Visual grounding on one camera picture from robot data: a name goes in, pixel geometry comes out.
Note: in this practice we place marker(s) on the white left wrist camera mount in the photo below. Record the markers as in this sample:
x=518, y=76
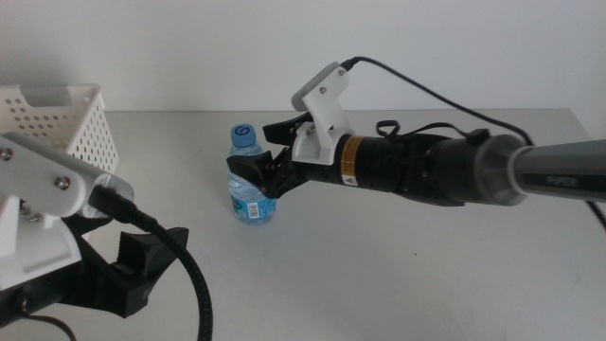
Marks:
x=33, y=189

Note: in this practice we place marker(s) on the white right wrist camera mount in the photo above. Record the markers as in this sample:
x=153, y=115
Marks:
x=326, y=123

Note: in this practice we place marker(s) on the white perforated plastic basket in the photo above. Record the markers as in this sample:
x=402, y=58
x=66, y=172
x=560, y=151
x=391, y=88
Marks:
x=90, y=128

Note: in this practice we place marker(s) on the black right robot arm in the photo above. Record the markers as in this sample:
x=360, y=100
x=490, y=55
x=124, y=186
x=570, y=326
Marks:
x=544, y=170

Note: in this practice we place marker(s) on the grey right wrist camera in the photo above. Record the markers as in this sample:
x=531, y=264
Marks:
x=310, y=87

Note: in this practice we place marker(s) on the clear water bottle blue cap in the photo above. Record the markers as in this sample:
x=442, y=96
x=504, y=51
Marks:
x=244, y=201

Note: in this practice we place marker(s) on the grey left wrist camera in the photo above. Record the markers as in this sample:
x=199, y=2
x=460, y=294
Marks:
x=118, y=189

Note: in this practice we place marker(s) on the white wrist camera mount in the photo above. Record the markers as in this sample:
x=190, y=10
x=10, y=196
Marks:
x=326, y=123
x=33, y=189

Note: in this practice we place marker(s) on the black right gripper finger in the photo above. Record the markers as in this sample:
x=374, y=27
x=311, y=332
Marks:
x=284, y=128
x=253, y=170

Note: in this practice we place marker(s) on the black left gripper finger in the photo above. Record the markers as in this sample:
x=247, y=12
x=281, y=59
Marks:
x=135, y=253
x=84, y=225

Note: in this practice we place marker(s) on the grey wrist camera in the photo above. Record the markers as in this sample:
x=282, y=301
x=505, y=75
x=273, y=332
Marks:
x=118, y=189
x=310, y=87

